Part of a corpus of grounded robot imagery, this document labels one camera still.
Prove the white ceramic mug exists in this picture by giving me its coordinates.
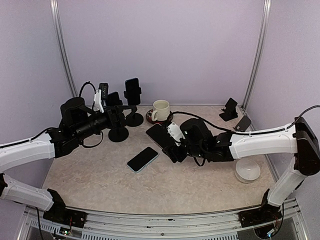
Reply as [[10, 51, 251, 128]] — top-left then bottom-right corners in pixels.
[[151, 99, 170, 122]]

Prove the light blue bottom phone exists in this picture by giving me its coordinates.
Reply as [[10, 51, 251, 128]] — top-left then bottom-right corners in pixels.
[[126, 146, 159, 173]]

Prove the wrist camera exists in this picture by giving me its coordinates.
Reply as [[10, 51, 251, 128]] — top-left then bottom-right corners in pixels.
[[92, 83, 109, 113], [166, 122, 185, 146]]

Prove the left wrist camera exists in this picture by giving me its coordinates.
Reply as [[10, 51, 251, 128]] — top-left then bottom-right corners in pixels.
[[92, 83, 109, 113]]

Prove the white bowl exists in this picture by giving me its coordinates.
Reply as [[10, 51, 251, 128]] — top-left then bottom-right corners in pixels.
[[234, 158, 261, 184]]

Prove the black plate phone stand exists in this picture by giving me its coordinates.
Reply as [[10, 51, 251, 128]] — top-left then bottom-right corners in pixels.
[[233, 115, 252, 132]]

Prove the tall black clamp phone stand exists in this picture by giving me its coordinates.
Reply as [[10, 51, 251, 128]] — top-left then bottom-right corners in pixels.
[[124, 86, 144, 127]]

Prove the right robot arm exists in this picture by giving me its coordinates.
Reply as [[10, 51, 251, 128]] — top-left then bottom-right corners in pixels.
[[161, 117, 320, 228]]

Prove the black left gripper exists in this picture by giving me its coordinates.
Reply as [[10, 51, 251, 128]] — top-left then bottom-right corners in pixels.
[[74, 105, 137, 141]]

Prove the black folding phone stand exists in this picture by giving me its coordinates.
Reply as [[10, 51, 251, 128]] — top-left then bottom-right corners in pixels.
[[219, 97, 238, 122]]

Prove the red round coaster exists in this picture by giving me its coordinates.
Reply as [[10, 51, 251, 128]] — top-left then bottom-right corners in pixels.
[[145, 108, 173, 124]]

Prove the black phone crossing stack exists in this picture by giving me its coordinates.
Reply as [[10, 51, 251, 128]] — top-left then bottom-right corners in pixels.
[[106, 91, 123, 107]]

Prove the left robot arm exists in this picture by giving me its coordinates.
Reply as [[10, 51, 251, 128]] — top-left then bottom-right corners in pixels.
[[0, 97, 137, 223]]

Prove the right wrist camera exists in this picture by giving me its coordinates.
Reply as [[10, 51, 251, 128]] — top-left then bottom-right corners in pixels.
[[166, 122, 185, 146]]

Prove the short black phone stand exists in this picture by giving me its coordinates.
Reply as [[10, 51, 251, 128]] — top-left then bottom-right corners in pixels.
[[107, 100, 129, 143]]

